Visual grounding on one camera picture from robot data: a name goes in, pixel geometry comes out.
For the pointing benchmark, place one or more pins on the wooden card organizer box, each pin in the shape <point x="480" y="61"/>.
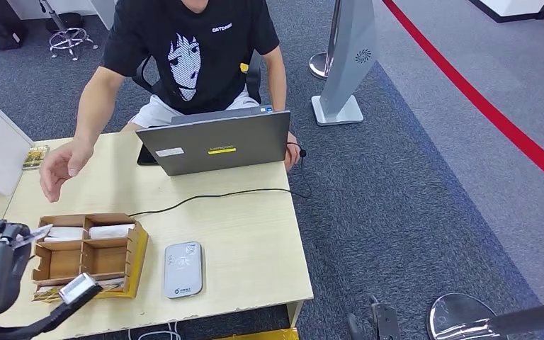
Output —
<point x="105" y="260"/>

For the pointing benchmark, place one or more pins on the white card stack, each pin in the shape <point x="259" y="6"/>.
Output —
<point x="111" y="282"/>
<point x="111" y="231"/>
<point x="64" y="233"/>

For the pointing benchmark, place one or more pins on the person's right forearm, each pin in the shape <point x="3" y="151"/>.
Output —
<point x="96" y="108"/>

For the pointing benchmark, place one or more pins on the grey card reader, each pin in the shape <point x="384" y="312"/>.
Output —
<point x="183" y="271"/>

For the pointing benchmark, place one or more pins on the person's right hand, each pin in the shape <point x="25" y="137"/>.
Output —
<point x="63" y="164"/>

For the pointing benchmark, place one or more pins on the white platform with black edge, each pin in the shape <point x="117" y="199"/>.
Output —
<point x="506" y="7"/>

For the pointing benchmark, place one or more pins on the grey laptop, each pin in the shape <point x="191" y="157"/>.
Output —
<point x="218" y="149"/>

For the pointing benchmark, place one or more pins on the black office chair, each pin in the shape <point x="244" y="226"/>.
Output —
<point x="254" y="77"/>

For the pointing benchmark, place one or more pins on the person's left forearm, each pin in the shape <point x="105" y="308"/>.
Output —
<point x="279" y="89"/>

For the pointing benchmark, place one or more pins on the white desk panel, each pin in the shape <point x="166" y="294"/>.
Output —
<point x="105" y="9"/>

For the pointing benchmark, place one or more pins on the dark robot right hand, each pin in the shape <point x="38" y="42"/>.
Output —
<point x="384" y="324"/>

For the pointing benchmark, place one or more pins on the yellow room key card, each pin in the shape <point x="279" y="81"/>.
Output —
<point x="35" y="157"/>

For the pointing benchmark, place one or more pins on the yellow box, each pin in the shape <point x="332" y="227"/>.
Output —
<point x="262" y="335"/>

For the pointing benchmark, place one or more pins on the person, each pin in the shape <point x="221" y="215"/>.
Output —
<point x="192" y="47"/>

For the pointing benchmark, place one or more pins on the black round seat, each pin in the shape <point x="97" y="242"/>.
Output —
<point x="69" y="21"/>

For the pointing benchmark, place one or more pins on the yellow key card stack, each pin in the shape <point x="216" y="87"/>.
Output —
<point x="46" y="294"/>

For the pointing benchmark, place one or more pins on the small yellow tag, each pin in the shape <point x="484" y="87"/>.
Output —
<point x="244" y="68"/>

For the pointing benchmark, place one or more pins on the grey kiosk stand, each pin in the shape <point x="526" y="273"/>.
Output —
<point x="349" y="61"/>

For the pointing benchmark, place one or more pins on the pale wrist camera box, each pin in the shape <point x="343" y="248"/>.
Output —
<point x="77" y="287"/>

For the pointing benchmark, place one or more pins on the chrome stool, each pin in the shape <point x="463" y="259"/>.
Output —
<point x="69" y="40"/>

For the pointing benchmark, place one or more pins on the black pad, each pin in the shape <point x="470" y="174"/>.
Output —
<point x="144" y="158"/>

